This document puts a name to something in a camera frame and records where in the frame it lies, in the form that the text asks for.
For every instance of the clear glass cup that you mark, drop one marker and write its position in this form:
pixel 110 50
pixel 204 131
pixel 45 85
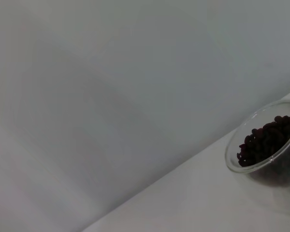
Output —
pixel 234 147

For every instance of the coffee bean heap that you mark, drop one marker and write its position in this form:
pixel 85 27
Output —
pixel 268 142

